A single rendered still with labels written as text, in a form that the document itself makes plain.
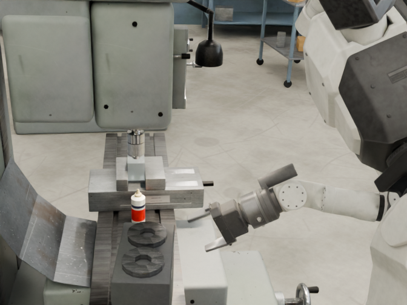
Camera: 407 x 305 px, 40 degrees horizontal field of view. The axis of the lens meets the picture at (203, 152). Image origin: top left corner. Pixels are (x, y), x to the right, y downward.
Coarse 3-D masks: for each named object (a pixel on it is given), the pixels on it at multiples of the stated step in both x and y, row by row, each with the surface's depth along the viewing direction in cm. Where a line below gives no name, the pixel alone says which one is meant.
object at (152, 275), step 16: (128, 224) 131; (144, 224) 129; (160, 224) 132; (128, 240) 125; (144, 240) 123; (160, 240) 124; (128, 256) 118; (144, 256) 119; (160, 256) 119; (128, 272) 114; (144, 272) 113; (160, 272) 116; (112, 288) 113; (128, 288) 113; (144, 288) 113; (160, 288) 113; (112, 304) 115; (128, 304) 115; (144, 304) 115; (160, 304) 115
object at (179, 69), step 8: (176, 32) 136; (184, 32) 136; (176, 40) 137; (184, 40) 137; (176, 48) 138; (184, 48) 138; (176, 64) 140; (184, 64) 140; (176, 72) 141; (184, 72) 141; (176, 80) 142; (184, 80) 142; (176, 88) 143; (184, 88) 143; (176, 96) 144; (184, 96) 144; (176, 104) 145; (184, 104) 145
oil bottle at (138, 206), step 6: (138, 192) 161; (132, 198) 161; (138, 198) 161; (144, 198) 162; (132, 204) 162; (138, 204) 161; (144, 204) 163; (132, 210) 163; (138, 210) 162; (144, 210) 163; (132, 216) 164; (138, 216) 163; (144, 216) 164; (132, 222) 165; (138, 222) 164
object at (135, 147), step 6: (132, 138) 147; (144, 138) 149; (132, 144) 148; (138, 144) 148; (144, 144) 150; (132, 150) 149; (138, 150) 149; (144, 150) 151; (132, 156) 150; (138, 156) 150
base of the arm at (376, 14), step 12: (324, 0) 100; (336, 0) 98; (348, 0) 96; (360, 0) 95; (372, 0) 95; (384, 0) 97; (336, 12) 100; (348, 12) 98; (360, 12) 97; (372, 12) 96; (384, 12) 97; (336, 24) 102; (348, 24) 101; (360, 24) 99
